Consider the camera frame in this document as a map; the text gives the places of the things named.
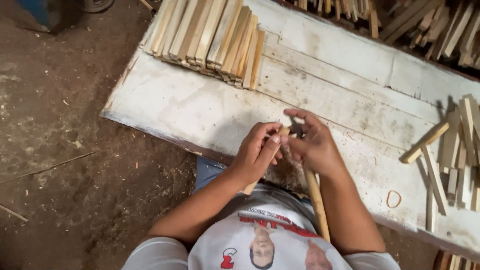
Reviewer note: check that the neat stack of wooden slats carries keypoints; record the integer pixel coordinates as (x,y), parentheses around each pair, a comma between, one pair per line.
(210,33)

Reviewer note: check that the dark round tyre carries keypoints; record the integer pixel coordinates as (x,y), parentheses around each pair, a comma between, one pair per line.
(95,3)

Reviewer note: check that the person's left hand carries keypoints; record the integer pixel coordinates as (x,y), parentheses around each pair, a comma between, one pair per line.
(251,153)

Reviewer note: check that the person's right hand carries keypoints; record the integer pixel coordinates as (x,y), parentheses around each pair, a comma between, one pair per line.
(318,150)

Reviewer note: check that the wood pieces beside table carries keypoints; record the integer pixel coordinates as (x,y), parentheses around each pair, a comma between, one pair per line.
(455,262)

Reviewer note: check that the blue container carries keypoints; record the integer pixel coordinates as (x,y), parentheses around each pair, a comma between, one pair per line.
(37,13)

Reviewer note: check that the blue shorts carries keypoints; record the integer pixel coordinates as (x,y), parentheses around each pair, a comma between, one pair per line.
(208,174)

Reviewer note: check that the loose heap of wooden slats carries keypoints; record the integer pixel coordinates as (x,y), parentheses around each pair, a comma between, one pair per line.
(457,150)

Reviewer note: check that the background pile of wood offcuts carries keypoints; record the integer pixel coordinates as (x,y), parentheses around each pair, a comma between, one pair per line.
(431,22)

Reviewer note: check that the white printed t-shirt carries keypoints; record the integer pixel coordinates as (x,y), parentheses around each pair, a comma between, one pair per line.
(270,240)

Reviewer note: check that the long thin floor stick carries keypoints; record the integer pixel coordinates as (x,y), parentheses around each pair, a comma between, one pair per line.
(48,168)

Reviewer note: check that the short pale wooden stick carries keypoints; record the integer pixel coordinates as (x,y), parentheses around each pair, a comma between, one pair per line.
(250,187)

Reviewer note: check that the short thin floor stick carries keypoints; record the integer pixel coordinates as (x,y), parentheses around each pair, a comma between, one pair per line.
(13,212)

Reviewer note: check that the tan rubber band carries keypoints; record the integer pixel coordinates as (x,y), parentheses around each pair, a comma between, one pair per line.
(388,202)

